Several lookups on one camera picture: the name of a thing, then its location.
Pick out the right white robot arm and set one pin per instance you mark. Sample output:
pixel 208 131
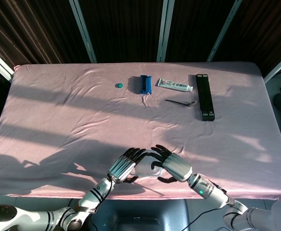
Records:
pixel 227 199

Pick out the dark brown curtain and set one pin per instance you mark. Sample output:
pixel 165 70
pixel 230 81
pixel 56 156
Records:
pixel 128 29

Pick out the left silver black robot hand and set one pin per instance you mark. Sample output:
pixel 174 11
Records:
pixel 122 167

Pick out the metal spoon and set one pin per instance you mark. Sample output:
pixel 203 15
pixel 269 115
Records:
pixel 179 102

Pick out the white toothpaste tube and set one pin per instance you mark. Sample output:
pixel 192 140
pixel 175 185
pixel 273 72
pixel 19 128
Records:
pixel 175 84

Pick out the pink tablecloth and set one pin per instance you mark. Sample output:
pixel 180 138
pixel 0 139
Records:
pixel 140 115

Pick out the blue rectangular block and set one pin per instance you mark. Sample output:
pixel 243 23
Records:
pixel 145 84

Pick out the long black bar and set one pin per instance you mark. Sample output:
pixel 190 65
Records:
pixel 204 96

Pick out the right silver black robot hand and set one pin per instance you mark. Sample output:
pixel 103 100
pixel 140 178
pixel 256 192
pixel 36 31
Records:
pixel 176 166

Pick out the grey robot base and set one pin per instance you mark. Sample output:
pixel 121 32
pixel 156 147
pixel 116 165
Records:
pixel 143 215

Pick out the small green bottle cap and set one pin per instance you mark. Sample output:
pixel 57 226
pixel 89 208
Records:
pixel 119 85

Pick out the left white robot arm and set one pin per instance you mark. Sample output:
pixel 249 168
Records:
pixel 58 211

